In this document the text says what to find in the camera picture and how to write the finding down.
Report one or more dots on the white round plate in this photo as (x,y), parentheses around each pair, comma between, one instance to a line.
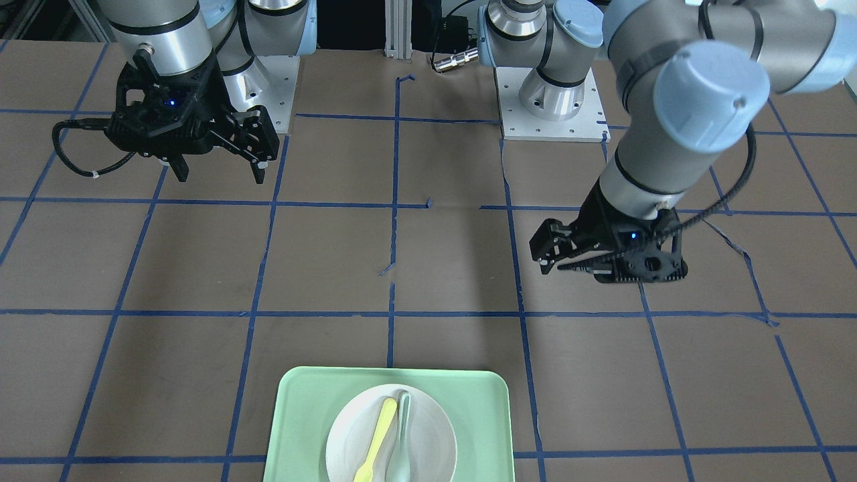
(433,441)

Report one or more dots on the light green plastic tray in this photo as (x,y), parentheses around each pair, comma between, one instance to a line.
(309,398)

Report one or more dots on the black power brick background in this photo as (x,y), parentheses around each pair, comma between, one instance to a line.
(454,32)

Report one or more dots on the aluminium frame post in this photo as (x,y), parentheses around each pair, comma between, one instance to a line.
(398,30)

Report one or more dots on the metal cable connector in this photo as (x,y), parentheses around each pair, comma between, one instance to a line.
(456,60)

